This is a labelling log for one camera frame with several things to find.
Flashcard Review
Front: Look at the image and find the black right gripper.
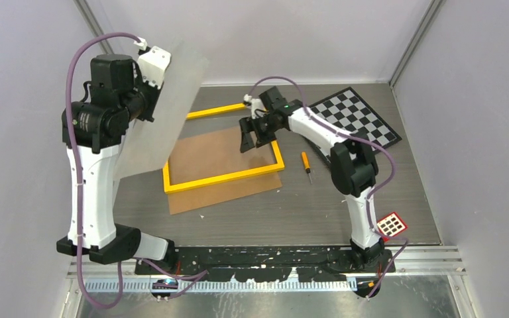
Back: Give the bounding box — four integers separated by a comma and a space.
238, 113, 280, 154

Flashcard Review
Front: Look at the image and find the yellow picture frame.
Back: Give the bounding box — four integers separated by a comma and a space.
162, 126, 285, 194

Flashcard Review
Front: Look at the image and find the building and sky photo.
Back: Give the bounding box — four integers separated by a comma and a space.
113, 40, 209, 180

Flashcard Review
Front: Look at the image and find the orange handled screwdriver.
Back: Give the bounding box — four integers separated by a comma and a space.
301, 152, 313, 184

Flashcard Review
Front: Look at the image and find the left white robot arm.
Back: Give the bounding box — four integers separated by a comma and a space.
56, 48, 177, 274

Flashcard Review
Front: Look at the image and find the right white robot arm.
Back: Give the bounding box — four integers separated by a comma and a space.
239, 87, 384, 272

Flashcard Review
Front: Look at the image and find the black white chessboard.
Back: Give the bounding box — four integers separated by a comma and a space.
309, 87, 402, 149

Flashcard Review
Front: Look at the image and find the red white grid block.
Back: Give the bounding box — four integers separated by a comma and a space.
376, 211, 408, 242

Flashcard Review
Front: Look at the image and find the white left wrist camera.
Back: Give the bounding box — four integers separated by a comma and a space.
134, 37, 172, 90

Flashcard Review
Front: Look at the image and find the brown frame backing board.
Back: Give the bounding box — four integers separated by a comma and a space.
162, 127, 285, 215

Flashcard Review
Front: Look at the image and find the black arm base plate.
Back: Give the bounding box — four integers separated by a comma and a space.
135, 246, 392, 283

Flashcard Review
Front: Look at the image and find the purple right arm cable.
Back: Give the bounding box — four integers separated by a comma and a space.
245, 76, 410, 300

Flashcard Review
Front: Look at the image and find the white slotted cable duct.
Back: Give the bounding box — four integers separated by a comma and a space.
85, 278, 357, 293

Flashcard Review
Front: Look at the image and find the aluminium front rail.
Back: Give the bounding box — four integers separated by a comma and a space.
66, 246, 467, 279

